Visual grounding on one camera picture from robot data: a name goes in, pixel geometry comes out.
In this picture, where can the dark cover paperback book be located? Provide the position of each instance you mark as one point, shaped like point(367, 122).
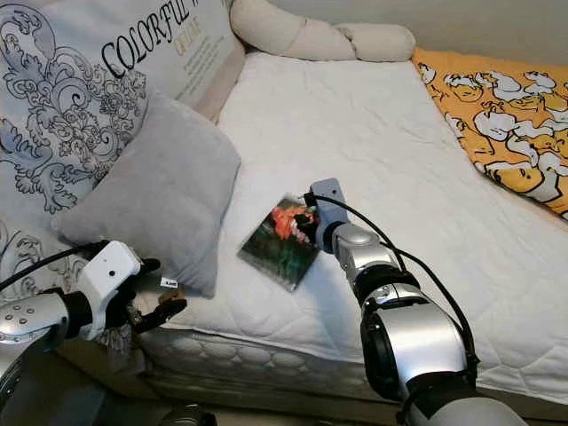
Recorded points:
point(275, 248)

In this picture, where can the grey square pillow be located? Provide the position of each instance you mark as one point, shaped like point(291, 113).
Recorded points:
point(160, 195)

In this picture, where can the orange cartoon egg print blanket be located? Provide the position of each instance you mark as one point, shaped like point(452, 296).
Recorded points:
point(506, 124)

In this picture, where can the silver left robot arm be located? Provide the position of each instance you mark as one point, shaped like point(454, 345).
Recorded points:
point(35, 324)

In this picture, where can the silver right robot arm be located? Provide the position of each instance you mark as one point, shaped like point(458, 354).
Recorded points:
point(417, 328)

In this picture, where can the robot left leg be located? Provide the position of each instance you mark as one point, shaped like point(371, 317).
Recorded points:
point(188, 415)

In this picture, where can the quilted grey mattress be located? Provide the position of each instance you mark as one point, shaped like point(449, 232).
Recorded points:
point(257, 368)

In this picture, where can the white quilted mattress pad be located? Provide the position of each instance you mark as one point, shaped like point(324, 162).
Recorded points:
point(364, 133)

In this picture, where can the beige twisted bolster pillow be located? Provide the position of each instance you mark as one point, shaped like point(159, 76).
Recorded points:
point(311, 35)

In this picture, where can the white ornament print headboard cover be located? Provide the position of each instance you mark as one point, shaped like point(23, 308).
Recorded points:
point(71, 98)

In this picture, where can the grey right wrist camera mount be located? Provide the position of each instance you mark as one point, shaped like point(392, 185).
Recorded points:
point(328, 200)

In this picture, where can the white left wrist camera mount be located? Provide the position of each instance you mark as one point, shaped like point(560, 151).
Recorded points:
point(108, 280)

